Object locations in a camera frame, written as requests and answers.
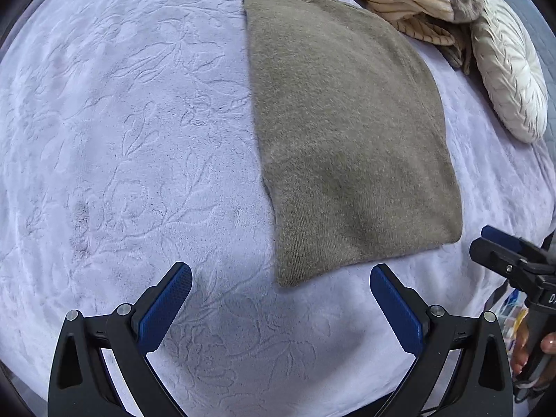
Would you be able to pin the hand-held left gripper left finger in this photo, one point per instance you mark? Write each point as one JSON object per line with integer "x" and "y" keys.
{"x": 167, "y": 302}

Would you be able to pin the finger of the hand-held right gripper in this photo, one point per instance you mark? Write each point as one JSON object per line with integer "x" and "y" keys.
{"x": 499, "y": 236}
{"x": 491, "y": 254}

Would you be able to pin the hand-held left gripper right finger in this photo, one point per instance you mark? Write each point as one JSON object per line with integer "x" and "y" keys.
{"x": 397, "y": 306}

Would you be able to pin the olive brown knit sweater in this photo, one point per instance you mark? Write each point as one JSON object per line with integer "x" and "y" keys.
{"x": 343, "y": 130}

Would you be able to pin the person's right hand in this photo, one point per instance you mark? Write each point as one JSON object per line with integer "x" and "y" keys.
{"x": 548, "y": 345}

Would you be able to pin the colourful patterned object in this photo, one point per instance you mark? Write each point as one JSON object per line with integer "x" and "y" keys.
{"x": 512, "y": 312}

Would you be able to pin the lavender embossed blanket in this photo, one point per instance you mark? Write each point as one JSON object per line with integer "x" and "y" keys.
{"x": 130, "y": 139}

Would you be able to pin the white round pleated cushion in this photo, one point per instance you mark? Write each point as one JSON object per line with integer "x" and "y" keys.
{"x": 510, "y": 65}

